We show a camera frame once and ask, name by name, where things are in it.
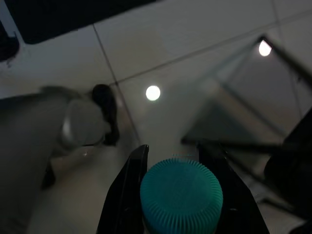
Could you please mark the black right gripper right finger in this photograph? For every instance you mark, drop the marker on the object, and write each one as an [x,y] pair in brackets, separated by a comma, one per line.
[239,207]

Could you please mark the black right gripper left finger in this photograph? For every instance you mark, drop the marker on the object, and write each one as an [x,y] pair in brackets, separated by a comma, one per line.
[124,195]

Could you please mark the clear water bottle teal cap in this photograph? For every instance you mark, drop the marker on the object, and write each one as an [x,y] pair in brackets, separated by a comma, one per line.
[181,195]

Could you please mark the black folding chair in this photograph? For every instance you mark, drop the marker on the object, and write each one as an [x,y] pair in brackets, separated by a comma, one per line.
[243,143]

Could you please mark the grey robot leg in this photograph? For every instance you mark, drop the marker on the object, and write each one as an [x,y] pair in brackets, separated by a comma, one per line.
[29,134]

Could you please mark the black floor mat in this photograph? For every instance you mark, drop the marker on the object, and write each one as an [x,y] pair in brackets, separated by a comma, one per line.
[61,19]

